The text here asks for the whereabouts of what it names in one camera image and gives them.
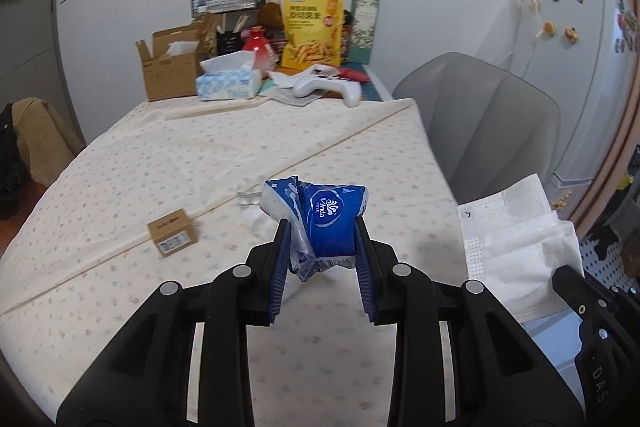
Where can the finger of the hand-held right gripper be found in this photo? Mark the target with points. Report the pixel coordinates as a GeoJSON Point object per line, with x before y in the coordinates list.
{"type": "Point", "coordinates": [575, 289]}

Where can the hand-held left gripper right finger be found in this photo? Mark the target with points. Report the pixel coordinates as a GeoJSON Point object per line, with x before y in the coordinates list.
{"type": "Point", "coordinates": [364, 267]}

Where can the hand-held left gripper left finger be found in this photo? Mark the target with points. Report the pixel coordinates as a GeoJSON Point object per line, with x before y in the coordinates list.
{"type": "Point", "coordinates": [280, 267]}

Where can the blue tissue packet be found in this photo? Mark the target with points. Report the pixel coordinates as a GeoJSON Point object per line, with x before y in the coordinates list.
{"type": "Point", "coordinates": [325, 217]}

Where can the clear plastic scrap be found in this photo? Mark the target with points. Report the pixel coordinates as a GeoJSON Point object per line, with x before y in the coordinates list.
{"type": "Point", "coordinates": [245, 197]}

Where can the small cardboard box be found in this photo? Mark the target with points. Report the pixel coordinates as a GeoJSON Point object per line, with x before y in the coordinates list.
{"type": "Point", "coordinates": [172, 232]}

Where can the black garment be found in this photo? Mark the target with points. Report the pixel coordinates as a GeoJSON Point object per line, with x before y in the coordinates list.
{"type": "Point", "coordinates": [607, 239]}

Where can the golden orange magnet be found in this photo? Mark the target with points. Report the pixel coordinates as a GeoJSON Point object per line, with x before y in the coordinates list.
{"type": "Point", "coordinates": [562, 201]}

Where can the floral tablecloth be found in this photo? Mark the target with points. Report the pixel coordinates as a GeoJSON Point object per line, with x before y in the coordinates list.
{"type": "Point", "coordinates": [175, 157]}

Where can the white refrigerator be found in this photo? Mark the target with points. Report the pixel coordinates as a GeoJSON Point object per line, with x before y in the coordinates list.
{"type": "Point", "coordinates": [575, 107]}

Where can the white game controller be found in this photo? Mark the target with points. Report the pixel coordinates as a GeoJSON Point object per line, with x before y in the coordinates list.
{"type": "Point", "coordinates": [320, 84]}

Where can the white napkin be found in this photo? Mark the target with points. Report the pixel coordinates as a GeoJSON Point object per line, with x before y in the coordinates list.
{"type": "Point", "coordinates": [282, 79]}

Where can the blue white tissue box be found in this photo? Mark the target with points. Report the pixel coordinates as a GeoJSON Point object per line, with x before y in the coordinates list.
{"type": "Point", "coordinates": [227, 84]}

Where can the red pouch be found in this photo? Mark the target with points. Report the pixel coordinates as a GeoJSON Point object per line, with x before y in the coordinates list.
{"type": "Point", "coordinates": [355, 74]}

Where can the grey upholstered chair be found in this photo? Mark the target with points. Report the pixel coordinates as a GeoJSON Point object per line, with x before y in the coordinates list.
{"type": "Point", "coordinates": [475, 107]}

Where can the red vase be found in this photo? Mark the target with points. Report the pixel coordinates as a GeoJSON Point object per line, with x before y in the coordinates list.
{"type": "Point", "coordinates": [260, 49]}

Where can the open cardboard box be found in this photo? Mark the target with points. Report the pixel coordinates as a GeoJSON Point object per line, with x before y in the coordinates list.
{"type": "Point", "coordinates": [165, 77]}

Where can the black pen holder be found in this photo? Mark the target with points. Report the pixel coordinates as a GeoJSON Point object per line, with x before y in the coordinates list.
{"type": "Point", "coordinates": [227, 39]}

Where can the yellow snack bag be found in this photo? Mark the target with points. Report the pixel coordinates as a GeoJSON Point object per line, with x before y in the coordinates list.
{"type": "Point", "coordinates": [312, 27]}

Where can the tall green box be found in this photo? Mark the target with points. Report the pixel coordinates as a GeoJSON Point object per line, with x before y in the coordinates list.
{"type": "Point", "coordinates": [365, 22]}

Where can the brown plush toy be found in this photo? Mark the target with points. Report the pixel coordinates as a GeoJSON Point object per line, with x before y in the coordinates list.
{"type": "Point", "coordinates": [272, 14]}

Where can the orange yellow magnet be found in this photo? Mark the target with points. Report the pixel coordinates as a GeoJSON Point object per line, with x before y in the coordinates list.
{"type": "Point", "coordinates": [570, 33]}

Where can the translucent white plastic bag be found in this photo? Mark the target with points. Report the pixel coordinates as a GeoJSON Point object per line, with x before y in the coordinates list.
{"type": "Point", "coordinates": [515, 37]}

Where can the burger magnet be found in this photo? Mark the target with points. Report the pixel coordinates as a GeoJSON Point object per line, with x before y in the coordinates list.
{"type": "Point", "coordinates": [548, 28]}

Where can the cluster of colourful magnets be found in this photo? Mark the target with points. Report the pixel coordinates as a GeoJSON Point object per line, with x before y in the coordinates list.
{"type": "Point", "coordinates": [627, 27]}

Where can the black jacket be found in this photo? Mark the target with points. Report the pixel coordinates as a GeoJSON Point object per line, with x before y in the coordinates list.
{"type": "Point", "coordinates": [12, 167]}

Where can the grey door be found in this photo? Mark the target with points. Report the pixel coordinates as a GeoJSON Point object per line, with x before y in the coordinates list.
{"type": "Point", "coordinates": [35, 32]}

